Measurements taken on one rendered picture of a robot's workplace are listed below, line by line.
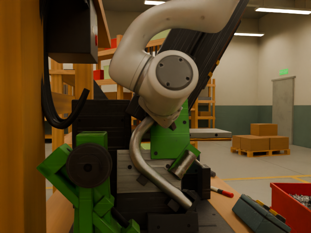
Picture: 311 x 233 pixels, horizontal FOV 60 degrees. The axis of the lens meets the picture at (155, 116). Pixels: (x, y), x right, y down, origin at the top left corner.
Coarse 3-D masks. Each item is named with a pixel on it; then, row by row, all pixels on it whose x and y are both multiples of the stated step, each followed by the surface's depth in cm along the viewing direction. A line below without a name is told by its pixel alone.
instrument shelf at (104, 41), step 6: (96, 0) 72; (96, 6) 76; (102, 6) 83; (96, 12) 81; (102, 12) 83; (102, 18) 87; (102, 24) 92; (102, 30) 100; (108, 30) 112; (102, 36) 108; (108, 36) 112; (102, 42) 118; (108, 42) 118
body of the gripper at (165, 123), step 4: (140, 96) 62; (140, 100) 63; (140, 104) 66; (144, 108) 65; (148, 112) 66; (176, 112) 59; (152, 116) 66; (168, 116) 59; (172, 116) 59; (176, 116) 62; (156, 120) 65; (160, 120) 63; (164, 120) 60; (168, 120) 60; (172, 120) 62; (160, 124) 67; (164, 124) 63; (168, 124) 63; (164, 128) 67
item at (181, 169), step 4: (188, 152) 73; (184, 156) 73; (188, 156) 73; (192, 156) 73; (180, 160) 73; (184, 160) 73; (188, 160) 73; (192, 160) 73; (176, 164) 73; (180, 164) 73; (184, 164) 72; (188, 164) 73; (172, 168) 73; (176, 168) 72; (180, 168) 72; (184, 168) 72; (172, 172) 73; (176, 172) 71; (180, 172) 72; (184, 172) 73; (180, 176) 72
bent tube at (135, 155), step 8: (144, 120) 73; (152, 120) 73; (136, 128) 73; (144, 128) 72; (136, 136) 71; (136, 144) 71; (136, 152) 71; (136, 160) 70; (144, 160) 72; (144, 168) 70; (152, 168) 71; (144, 176) 71; (152, 176) 70; (160, 176) 70; (160, 184) 70; (168, 184) 70; (168, 192) 69; (176, 192) 70; (176, 200) 69; (184, 200) 69; (184, 208) 70
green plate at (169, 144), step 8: (184, 104) 80; (184, 112) 79; (176, 120) 79; (184, 120) 79; (152, 128) 77; (160, 128) 78; (168, 128) 78; (176, 128) 78; (184, 128) 78; (152, 136) 77; (160, 136) 77; (168, 136) 77; (176, 136) 78; (184, 136) 78; (152, 144) 76; (160, 144) 77; (168, 144) 77; (176, 144) 77; (184, 144) 77; (152, 152) 76; (160, 152) 76; (168, 152) 76; (176, 152) 77
